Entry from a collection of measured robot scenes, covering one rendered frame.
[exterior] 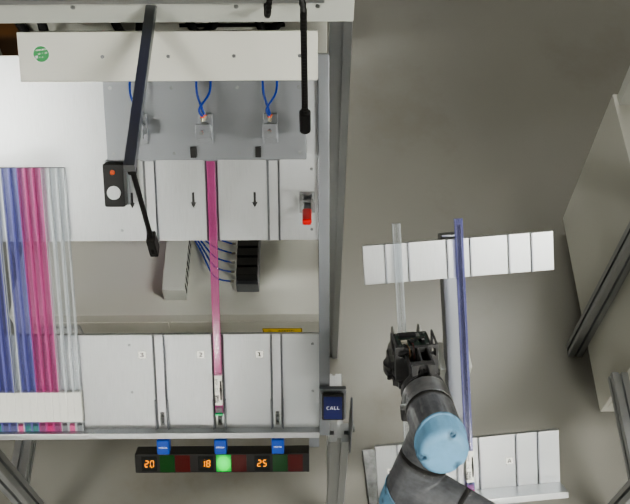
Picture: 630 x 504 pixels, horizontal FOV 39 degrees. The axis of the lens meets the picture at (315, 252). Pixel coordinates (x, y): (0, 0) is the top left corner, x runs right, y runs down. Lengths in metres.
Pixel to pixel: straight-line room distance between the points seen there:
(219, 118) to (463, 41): 2.00
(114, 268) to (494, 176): 1.43
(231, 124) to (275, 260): 0.58
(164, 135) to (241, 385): 0.50
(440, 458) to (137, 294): 0.95
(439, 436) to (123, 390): 0.70
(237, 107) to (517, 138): 1.75
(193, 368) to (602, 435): 1.32
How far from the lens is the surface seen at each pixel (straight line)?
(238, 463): 1.80
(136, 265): 2.07
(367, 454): 2.49
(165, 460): 1.81
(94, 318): 2.04
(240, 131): 1.53
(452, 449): 1.30
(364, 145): 3.05
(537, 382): 2.65
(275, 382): 1.71
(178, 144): 1.54
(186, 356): 1.70
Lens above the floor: 2.34
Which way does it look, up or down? 57 degrees down
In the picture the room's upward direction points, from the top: straight up
